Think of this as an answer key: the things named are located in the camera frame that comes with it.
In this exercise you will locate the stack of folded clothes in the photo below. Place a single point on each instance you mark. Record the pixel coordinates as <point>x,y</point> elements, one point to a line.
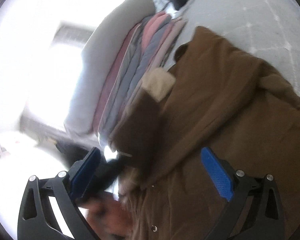
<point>144,48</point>

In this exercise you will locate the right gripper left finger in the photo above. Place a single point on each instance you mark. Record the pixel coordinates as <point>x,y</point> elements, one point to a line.
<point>48,208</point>

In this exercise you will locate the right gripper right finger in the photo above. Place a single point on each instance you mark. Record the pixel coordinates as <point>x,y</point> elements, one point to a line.
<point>265,218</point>

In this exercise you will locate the grey quilted bedspread mattress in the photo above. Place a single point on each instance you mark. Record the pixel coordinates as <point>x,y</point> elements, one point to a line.
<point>269,29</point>

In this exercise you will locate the brown coat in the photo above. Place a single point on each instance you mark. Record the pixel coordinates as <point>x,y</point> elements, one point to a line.
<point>225,99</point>

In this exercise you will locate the person's left hand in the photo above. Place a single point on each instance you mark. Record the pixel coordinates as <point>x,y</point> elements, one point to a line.
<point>107,217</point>

